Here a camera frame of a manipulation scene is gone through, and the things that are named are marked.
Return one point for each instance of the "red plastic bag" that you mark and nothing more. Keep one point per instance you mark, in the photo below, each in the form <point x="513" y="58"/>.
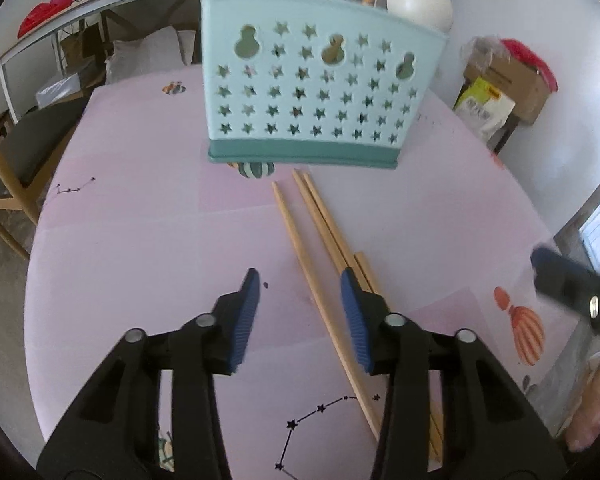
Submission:
<point x="45" y="12"/>

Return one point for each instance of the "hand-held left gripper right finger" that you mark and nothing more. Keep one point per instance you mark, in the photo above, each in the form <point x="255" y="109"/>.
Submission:
<point x="355" y="320"/>

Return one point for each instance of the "white storage box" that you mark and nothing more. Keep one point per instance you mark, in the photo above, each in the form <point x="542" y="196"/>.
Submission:
<point x="57" y="91"/>

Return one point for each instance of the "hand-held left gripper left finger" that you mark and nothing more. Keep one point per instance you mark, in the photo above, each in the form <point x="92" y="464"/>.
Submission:
<point x="247" y="310"/>

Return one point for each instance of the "large cardboard box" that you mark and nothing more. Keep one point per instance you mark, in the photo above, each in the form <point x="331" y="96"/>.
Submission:
<point x="522" y="92"/>

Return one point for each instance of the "teal star-hole utensil holder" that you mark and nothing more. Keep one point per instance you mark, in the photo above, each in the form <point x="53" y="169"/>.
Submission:
<point x="360" y="20"/>

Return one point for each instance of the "yellow and white sack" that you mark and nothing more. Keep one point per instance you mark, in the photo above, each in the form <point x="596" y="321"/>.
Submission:
<point x="482" y="110"/>

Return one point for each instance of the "wooden chair with dark seat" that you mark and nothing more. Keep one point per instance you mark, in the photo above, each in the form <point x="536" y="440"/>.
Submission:
<point x="35" y="140"/>

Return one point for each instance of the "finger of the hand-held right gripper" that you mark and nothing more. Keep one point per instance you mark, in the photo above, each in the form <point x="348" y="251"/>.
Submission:
<point x="575" y="290"/>

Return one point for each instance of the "pink printed tablecloth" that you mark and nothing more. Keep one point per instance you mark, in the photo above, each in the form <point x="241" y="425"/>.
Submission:
<point x="155" y="235"/>

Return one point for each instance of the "red mesh bag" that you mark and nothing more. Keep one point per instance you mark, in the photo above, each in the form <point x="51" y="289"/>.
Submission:
<point x="532" y="60"/>

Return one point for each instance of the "white pillow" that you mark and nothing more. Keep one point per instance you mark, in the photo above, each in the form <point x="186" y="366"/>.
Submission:
<point x="150" y="55"/>

